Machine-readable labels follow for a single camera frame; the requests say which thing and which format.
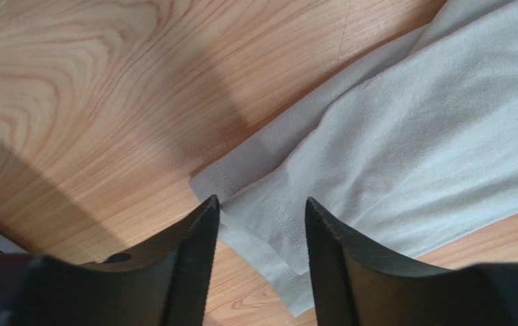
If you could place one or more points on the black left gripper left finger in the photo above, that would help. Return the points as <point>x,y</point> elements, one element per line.
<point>163,280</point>

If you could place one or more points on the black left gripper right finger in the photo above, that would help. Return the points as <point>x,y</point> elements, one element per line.
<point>357,281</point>

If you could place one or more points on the beige t-shirt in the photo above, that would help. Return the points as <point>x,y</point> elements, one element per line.
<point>415,145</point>

